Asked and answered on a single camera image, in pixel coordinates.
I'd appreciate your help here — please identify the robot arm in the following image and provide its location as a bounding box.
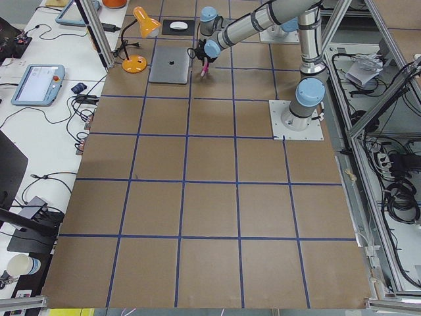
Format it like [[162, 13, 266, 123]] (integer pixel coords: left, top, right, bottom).
[[187, 0, 327, 132], [200, 1, 308, 46]]

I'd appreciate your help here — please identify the dark blue checked pouch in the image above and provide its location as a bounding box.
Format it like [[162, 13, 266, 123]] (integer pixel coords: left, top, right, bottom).
[[71, 82, 87, 94]]

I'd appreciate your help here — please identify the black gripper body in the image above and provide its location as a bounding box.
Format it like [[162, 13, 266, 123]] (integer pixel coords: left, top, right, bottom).
[[196, 39, 217, 61]]

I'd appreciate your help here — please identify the pink marker pen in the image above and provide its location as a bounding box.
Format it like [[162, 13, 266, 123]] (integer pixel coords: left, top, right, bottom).
[[200, 60, 209, 78]]

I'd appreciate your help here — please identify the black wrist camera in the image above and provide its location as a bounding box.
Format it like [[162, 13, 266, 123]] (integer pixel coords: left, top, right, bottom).
[[187, 47, 201, 60]]

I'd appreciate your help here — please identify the black monitor stand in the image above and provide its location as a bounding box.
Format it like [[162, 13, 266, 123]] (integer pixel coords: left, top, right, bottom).
[[1, 133, 64, 253]]

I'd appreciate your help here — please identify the white computer mouse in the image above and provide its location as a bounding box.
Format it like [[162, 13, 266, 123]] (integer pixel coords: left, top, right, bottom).
[[170, 20, 188, 31]]

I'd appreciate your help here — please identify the orange desk lamp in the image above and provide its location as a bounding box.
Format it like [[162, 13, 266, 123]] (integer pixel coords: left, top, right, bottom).
[[120, 7, 162, 74]]

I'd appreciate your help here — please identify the blue teach pendant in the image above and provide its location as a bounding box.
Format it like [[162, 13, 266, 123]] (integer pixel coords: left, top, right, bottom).
[[11, 64, 66, 107], [55, 1, 101, 27]]

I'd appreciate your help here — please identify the black lamp power cord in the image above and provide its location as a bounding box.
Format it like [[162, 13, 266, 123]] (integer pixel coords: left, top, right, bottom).
[[111, 38, 142, 62]]

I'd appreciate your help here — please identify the black power adapter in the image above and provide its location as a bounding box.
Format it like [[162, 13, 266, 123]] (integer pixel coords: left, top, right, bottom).
[[75, 94, 99, 105]]

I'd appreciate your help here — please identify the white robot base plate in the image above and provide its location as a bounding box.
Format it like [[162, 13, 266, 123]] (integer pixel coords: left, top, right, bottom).
[[268, 100, 324, 141]]

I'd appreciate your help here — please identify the white paper cup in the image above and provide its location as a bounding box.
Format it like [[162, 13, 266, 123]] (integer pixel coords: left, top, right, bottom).
[[6, 253, 41, 277]]

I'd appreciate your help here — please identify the silver laptop notebook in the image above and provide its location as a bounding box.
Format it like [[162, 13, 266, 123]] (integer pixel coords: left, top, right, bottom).
[[149, 45, 190, 85]]

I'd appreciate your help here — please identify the grey usb hub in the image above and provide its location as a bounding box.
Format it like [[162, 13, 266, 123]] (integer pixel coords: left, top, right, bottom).
[[19, 196, 47, 219]]

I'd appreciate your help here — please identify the black mousepad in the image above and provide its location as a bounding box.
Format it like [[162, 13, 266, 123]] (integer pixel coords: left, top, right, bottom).
[[162, 18, 195, 36]]

